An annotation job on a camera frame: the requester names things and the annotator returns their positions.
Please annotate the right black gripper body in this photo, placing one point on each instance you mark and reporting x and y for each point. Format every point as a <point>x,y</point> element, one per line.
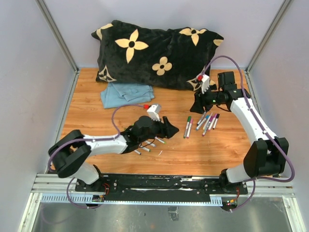
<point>210,98</point>

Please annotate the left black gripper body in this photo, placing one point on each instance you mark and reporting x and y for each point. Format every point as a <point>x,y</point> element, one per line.
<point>158,129</point>

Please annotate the light blue capped marker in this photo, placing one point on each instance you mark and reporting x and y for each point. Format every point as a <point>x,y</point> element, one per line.
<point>150,143</point>

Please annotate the green capped white marker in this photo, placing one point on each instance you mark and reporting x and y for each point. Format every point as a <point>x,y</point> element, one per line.
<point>145,149</point>

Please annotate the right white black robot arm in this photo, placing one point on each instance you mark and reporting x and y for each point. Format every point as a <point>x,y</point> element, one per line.
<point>266,154</point>

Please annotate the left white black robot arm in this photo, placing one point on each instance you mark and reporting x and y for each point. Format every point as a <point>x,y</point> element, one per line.
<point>70,153</point>

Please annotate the purple capped pen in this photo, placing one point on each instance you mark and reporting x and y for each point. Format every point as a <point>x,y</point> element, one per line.
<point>208,127</point>

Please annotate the sky blue capped marker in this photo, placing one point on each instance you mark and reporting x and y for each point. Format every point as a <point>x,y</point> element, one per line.
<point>202,122</point>

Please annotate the black floral pillow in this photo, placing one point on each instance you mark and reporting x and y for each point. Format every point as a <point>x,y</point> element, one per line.
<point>172,58</point>

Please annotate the light blue folded cloth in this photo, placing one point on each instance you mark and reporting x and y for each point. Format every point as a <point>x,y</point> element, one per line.
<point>116,95</point>

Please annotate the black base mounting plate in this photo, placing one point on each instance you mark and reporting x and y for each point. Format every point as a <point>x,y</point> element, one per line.
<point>137,188</point>

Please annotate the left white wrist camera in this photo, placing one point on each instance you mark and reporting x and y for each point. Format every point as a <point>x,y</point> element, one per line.
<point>153,112</point>

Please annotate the aluminium frame rail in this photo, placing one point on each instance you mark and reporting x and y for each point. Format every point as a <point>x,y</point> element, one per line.
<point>56,32</point>

